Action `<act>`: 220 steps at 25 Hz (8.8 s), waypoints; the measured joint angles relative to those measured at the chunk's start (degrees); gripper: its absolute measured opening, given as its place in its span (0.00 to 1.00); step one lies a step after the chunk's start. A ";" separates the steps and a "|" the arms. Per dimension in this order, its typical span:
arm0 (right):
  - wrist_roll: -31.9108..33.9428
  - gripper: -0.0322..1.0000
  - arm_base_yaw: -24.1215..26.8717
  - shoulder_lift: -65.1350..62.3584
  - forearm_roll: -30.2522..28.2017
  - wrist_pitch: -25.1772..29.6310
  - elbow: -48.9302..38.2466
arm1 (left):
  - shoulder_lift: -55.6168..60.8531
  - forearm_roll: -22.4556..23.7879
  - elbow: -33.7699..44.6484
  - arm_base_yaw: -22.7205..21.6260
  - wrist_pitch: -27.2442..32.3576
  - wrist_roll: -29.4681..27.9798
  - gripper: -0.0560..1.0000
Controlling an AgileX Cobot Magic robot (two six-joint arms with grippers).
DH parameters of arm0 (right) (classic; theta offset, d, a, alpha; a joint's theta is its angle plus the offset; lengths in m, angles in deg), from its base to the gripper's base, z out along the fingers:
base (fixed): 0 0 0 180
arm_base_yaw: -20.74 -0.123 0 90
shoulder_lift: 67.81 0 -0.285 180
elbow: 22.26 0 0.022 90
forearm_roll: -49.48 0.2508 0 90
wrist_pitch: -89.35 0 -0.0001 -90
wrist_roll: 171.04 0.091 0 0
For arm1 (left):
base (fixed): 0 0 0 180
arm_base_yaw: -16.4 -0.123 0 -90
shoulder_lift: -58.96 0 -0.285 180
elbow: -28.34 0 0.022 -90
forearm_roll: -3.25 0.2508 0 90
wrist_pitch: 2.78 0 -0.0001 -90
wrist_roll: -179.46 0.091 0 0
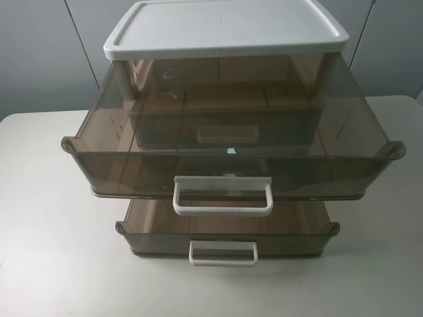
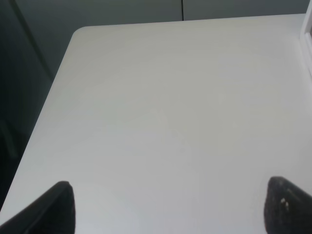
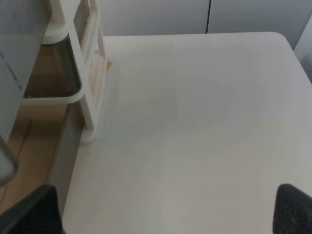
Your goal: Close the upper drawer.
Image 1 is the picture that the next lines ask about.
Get smoky transparent drawer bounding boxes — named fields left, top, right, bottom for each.
left=131, top=83, right=322, bottom=151
left=61, top=55, right=406, bottom=215
left=115, top=199, right=340, bottom=266

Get white plastic drawer cabinet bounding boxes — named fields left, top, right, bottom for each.
left=103, top=1, right=349, bottom=155

